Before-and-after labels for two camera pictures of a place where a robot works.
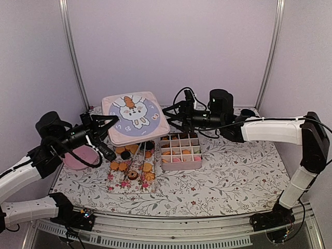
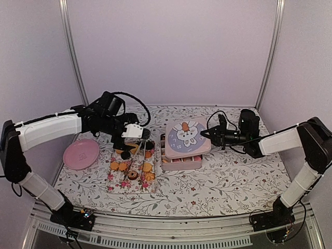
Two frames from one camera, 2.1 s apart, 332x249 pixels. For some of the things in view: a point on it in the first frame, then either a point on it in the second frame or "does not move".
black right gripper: x=184 y=108 -> x=219 y=137
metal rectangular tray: x=140 y=118 -> x=183 y=138
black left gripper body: x=88 y=123 -> x=119 y=143
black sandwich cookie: x=125 y=155 does not move
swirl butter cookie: x=150 y=176 does not move
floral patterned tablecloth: x=236 y=178 does not move
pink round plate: x=86 y=153 does not move
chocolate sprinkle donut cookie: x=133 y=177 does not move
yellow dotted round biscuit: x=147 y=167 does not move
